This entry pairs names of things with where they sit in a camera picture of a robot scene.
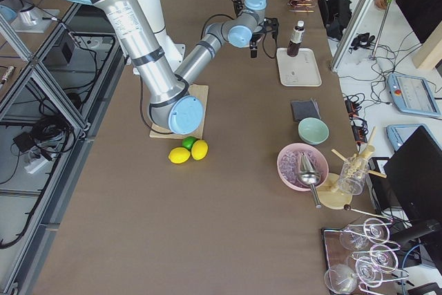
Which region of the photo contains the black monitor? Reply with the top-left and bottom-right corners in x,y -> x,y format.
385,126 -> 441,221

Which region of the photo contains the mint green bowl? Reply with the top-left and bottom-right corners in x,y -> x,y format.
298,117 -> 329,145

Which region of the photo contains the yellow lemon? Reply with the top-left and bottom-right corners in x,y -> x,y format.
169,146 -> 191,164
191,140 -> 209,160

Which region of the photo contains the yellow lemon near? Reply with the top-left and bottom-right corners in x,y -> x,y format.
169,146 -> 191,164

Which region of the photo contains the teach pendant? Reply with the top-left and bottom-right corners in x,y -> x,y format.
386,124 -> 428,151
387,73 -> 441,117

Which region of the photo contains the pink ice bowl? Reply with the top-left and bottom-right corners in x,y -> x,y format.
277,143 -> 329,192

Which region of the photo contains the wine glass rack tray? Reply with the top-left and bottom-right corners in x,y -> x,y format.
321,211 -> 409,294

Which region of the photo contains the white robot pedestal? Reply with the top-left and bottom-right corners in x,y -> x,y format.
137,0 -> 185,71

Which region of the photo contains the yellow lemon far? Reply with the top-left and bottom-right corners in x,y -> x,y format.
191,140 -> 209,160

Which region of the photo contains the cream rabbit tray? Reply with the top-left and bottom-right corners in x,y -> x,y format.
276,48 -> 322,87

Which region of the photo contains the grey folded cloth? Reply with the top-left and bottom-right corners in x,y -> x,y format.
290,99 -> 321,122

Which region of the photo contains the lime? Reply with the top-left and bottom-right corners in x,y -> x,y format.
182,136 -> 198,151

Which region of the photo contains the wooden cutting board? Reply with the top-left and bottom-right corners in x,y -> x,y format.
149,84 -> 209,139

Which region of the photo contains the wooden mug tree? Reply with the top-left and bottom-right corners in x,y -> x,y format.
318,127 -> 387,209

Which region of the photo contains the steel ice scoop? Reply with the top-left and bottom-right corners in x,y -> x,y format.
296,152 -> 322,209

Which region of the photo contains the clear glass mug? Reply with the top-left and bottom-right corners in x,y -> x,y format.
337,157 -> 368,195

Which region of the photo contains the tea bottle on tray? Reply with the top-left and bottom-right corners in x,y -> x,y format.
287,20 -> 305,57

